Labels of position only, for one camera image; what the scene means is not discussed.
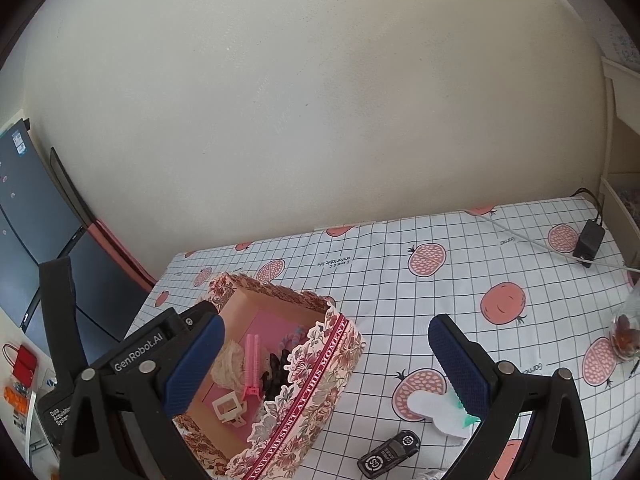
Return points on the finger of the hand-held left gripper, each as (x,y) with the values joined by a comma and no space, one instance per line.
(195,315)

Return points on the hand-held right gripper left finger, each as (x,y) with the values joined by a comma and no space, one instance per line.
(195,360)

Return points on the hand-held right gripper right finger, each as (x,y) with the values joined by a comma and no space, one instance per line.
(457,365)

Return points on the white eared plastic gadget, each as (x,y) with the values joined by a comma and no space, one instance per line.
(430,405)

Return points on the white square clip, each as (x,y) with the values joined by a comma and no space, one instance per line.
(220,405)

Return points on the pink hair roller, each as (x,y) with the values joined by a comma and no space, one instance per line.
(251,360)

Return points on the black gold candy wrapper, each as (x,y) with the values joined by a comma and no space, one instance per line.
(275,370)

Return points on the white paper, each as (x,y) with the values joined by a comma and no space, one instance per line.
(431,475)

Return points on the black toy car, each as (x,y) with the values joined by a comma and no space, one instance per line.
(387,457)

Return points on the floral paper box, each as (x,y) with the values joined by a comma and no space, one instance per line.
(310,400)

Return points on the checked cloth covered desktop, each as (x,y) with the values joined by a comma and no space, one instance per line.
(380,300)

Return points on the cream lace scrunchie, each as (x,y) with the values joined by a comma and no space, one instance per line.
(230,360)

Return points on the pink board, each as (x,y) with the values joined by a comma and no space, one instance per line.
(120,250)

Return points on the red tag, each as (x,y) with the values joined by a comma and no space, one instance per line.
(22,365)

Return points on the glass jar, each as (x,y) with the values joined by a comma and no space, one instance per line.
(625,340)

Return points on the black power adapter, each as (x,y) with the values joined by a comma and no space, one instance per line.
(587,242)

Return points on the dark blue cabinet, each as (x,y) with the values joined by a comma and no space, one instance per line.
(20,210)

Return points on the white shelf unit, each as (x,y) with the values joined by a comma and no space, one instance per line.
(612,110)

